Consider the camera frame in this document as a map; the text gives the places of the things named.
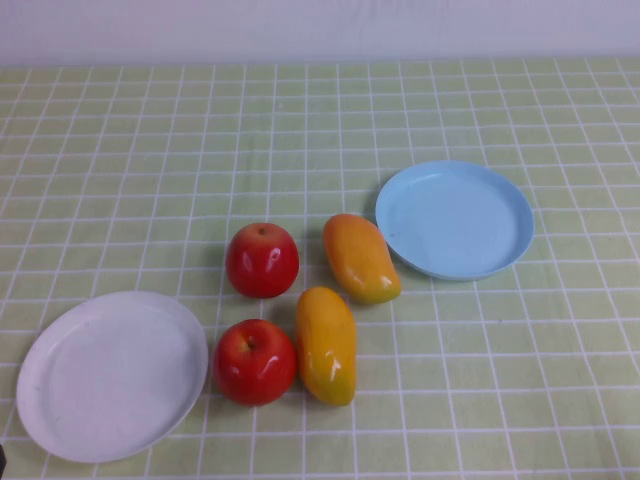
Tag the yellow orange plastic mango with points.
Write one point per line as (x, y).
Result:
(325, 350)
(360, 260)

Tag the red plastic apple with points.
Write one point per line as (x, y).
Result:
(255, 365)
(262, 262)

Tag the light blue round plate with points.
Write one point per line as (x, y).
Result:
(455, 220)

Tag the white round plate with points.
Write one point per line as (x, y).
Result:
(110, 380)

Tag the green white checked tablecloth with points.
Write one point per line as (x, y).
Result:
(150, 150)

